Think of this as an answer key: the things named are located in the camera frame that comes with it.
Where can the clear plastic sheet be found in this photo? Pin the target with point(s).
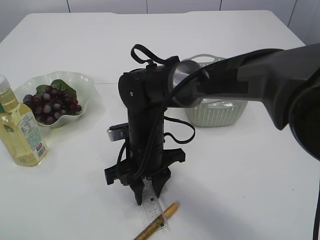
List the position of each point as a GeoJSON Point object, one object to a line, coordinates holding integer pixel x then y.
{"type": "Point", "coordinates": [217, 103]}

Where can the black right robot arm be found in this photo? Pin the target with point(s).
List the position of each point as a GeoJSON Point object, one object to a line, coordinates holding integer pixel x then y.
{"type": "Point", "coordinates": [287, 82]}

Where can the gold marker pen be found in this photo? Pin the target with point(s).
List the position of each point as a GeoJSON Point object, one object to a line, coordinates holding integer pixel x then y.
{"type": "Point", "coordinates": [158, 222]}

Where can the purple artificial grape bunch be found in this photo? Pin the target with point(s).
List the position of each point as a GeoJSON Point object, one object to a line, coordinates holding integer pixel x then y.
{"type": "Point", "coordinates": [51, 102]}

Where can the pale green wavy plate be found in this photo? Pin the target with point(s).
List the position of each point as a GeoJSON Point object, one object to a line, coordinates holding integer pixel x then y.
{"type": "Point", "coordinates": [81, 83]}

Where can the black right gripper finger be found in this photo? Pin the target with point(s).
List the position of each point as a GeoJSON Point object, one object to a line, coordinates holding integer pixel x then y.
{"type": "Point", "coordinates": [137, 187]}
{"type": "Point", "coordinates": [158, 181]}

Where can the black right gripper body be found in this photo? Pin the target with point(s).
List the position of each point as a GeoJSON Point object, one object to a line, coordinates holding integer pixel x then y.
{"type": "Point", "coordinates": [157, 163]}

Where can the clear plastic ruler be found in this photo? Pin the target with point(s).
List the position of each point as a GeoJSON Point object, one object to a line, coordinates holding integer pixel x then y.
{"type": "Point", "coordinates": [151, 204]}

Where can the green woven plastic basket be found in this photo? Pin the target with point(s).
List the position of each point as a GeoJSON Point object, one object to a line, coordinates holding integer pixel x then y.
{"type": "Point", "coordinates": [201, 116]}

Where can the yellow tea drink bottle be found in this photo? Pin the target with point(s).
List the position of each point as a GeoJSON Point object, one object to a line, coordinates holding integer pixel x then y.
{"type": "Point", "coordinates": [19, 131]}

